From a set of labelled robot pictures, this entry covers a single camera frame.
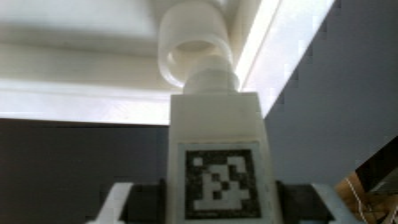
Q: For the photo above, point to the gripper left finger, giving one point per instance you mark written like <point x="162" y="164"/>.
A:
<point x="134" y="205"/>

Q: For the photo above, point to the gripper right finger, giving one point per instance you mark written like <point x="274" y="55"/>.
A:
<point x="311" y="205"/>

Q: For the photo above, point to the white table leg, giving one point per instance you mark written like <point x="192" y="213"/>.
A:
<point x="221" y="183"/>

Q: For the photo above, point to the white square tabletop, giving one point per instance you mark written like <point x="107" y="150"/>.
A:
<point x="96" y="54"/>

